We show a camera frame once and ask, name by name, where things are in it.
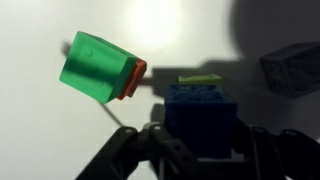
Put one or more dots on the dark grey block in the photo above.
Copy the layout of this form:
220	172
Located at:
293	71

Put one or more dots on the green block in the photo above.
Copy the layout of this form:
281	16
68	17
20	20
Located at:
95	66

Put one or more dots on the blue block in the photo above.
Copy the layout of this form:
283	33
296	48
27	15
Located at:
200	120

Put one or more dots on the orange block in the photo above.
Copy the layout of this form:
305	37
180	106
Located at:
135	80

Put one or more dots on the yellow-green block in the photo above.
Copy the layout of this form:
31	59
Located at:
200	79

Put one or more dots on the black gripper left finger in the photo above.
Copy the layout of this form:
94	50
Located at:
140	156

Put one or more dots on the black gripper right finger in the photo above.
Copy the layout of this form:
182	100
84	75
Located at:
283	156

